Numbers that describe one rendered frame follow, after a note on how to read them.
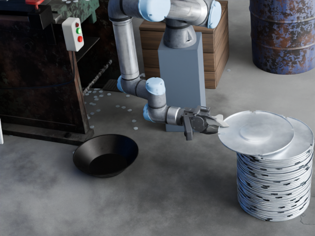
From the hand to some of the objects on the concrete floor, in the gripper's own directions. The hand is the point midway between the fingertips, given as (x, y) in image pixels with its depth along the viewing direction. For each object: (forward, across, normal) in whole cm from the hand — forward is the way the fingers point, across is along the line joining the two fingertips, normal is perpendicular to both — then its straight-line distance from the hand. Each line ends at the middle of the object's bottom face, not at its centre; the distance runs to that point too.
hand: (225, 127), depth 226 cm
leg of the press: (-121, +32, -12) cm, 125 cm away
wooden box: (-52, +31, -91) cm, 109 cm away
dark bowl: (-57, +32, +1) cm, 65 cm away
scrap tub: (-2, +31, -117) cm, 121 cm away
